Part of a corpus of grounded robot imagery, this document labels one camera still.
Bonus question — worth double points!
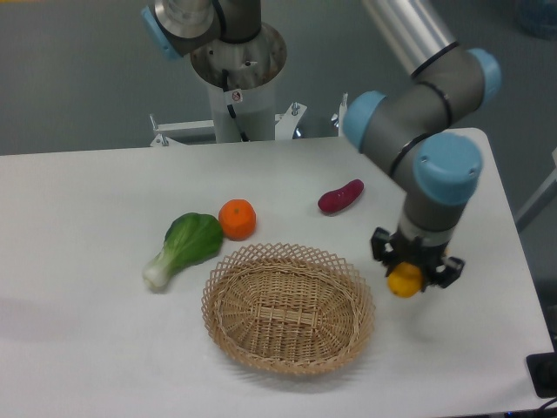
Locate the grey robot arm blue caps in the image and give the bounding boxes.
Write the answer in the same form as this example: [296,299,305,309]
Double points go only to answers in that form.
[141,1,501,288]

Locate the purple sweet potato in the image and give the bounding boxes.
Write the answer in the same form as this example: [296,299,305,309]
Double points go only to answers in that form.
[318,179,365,214]

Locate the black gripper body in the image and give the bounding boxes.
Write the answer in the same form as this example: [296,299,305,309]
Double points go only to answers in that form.
[392,224,453,268]

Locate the green bok choy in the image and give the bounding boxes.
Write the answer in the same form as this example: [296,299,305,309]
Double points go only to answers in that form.
[142,212,224,293]

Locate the white bracket with bolt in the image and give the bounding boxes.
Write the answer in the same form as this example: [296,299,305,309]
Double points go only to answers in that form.
[331,92,348,137]

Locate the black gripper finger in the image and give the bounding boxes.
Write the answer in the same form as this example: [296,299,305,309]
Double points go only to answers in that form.
[370,227,397,277]
[419,257,465,293]

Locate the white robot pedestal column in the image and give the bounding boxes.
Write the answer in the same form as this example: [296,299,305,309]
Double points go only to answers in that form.
[206,82,276,143]

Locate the orange tangerine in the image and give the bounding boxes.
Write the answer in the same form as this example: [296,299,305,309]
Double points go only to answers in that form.
[218,199,257,240]

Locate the black device at table edge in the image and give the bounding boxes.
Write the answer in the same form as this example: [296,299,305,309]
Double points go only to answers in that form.
[526,352,556,399]

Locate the white metal base frame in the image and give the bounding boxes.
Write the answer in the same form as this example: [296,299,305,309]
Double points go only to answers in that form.
[149,102,308,147]

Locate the black cable on pedestal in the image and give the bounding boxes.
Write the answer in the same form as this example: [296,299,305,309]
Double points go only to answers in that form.
[220,68,251,143]

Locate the woven wicker basket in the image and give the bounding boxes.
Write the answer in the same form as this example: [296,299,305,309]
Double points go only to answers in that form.
[201,244,374,375]

